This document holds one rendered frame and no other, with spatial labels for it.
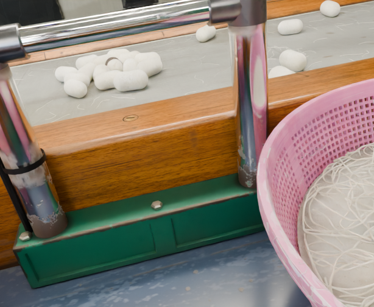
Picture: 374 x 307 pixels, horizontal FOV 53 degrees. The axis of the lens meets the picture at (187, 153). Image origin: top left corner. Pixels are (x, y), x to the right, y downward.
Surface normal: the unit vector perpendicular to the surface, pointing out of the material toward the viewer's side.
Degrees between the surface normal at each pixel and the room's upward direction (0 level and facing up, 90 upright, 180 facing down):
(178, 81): 0
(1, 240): 90
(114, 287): 0
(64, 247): 90
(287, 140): 75
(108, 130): 0
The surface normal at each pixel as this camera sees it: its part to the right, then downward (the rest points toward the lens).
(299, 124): 0.68, 0.03
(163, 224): 0.21, 0.47
